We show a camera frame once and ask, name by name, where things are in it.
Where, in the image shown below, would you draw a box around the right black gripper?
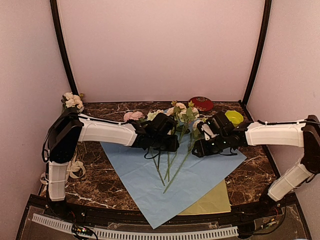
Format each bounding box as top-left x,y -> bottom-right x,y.
192,132 -> 229,158

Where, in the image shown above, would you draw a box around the pink rose stem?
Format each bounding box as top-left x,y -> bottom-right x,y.
163,118 -> 206,194
123,111 -> 165,186

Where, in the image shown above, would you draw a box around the cream rose stem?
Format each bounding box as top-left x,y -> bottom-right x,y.
163,99 -> 201,182

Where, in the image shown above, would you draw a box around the light blue wrapping paper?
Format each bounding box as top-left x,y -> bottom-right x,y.
101,142 -> 246,229

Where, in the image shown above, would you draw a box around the cream ribbon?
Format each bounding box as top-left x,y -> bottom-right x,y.
39,159 -> 87,186

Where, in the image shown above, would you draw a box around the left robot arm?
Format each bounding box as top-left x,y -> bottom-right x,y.
41,111 -> 180,218

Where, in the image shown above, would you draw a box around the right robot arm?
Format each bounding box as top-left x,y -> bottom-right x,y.
192,112 -> 320,217

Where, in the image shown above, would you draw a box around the lime green bowl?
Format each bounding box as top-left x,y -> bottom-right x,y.
225,110 -> 244,127

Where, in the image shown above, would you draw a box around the red decorated round plate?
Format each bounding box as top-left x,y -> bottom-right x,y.
189,96 -> 214,112

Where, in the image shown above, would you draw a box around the yellow-green wrapping paper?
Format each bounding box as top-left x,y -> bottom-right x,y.
178,180 -> 231,216

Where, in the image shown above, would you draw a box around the remaining white rose stems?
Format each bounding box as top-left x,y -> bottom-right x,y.
61,92 -> 84,113

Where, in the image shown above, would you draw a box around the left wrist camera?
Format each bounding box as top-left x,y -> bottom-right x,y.
145,113 -> 176,137

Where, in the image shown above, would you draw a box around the white slotted cable duct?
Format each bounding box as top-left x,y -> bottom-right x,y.
31,213 -> 239,240

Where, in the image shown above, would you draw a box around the right black frame post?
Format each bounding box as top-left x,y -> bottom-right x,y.
241,0 -> 272,106

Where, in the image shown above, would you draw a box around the black frame post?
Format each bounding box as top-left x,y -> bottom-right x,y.
49,0 -> 79,95
241,0 -> 272,106

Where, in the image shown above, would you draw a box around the left black frame post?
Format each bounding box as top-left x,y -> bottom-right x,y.
49,0 -> 79,95

